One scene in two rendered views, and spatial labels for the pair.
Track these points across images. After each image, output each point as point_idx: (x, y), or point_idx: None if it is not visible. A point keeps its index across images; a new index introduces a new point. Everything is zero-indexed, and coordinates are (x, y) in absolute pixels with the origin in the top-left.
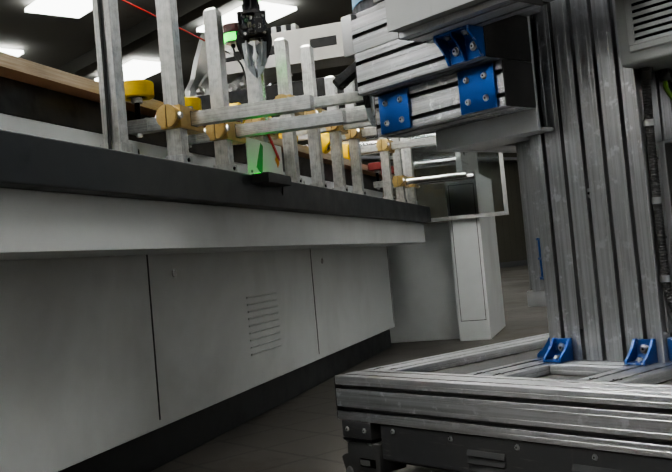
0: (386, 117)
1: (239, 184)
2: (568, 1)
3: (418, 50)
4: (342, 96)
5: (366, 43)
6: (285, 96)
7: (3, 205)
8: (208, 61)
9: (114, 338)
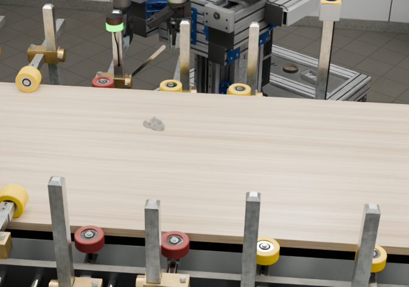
0: (230, 56)
1: None
2: None
3: (259, 25)
4: (56, 34)
5: (240, 24)
6: (65, 50)
7: None
8: (189, 55)
9: None
